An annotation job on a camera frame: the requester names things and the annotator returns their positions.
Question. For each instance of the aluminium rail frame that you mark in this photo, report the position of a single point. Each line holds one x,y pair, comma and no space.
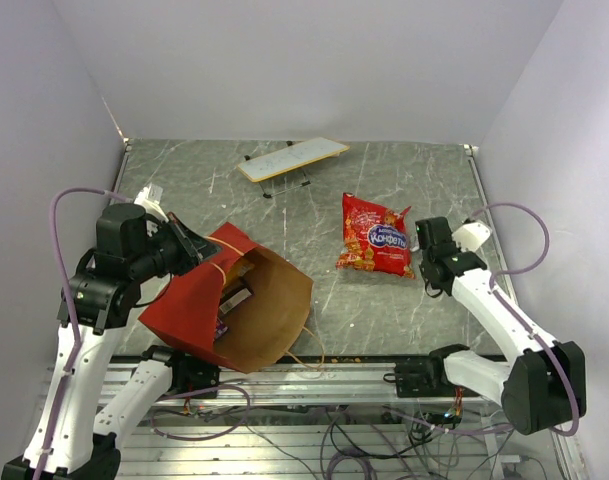
342,421

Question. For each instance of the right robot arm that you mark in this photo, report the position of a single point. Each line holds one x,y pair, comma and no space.
541,382

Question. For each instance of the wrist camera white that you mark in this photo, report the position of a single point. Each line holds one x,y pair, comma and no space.
471,235
149,197

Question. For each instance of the brown m&m's pack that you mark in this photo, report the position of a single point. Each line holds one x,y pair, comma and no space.
233,295

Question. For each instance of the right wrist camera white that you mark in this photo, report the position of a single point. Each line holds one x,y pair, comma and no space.
471,235

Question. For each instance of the yellow snack box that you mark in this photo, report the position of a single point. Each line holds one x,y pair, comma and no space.
238,270

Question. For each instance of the small whiteboard on stand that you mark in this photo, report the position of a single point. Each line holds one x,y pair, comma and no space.
294,157

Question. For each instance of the red and brown paper bag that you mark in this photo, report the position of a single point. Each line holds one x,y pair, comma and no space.
257,333

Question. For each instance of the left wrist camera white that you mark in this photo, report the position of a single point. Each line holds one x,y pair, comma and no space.
149,197

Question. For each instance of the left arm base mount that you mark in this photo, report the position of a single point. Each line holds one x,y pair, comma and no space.
192,374

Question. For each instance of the red candy bag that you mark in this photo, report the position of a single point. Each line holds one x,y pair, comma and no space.
375,238

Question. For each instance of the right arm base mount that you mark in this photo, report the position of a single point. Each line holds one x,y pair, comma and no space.
416,380

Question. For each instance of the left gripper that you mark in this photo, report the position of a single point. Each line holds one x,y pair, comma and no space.
194,248

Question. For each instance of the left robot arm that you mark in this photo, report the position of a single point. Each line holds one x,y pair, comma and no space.
75,438

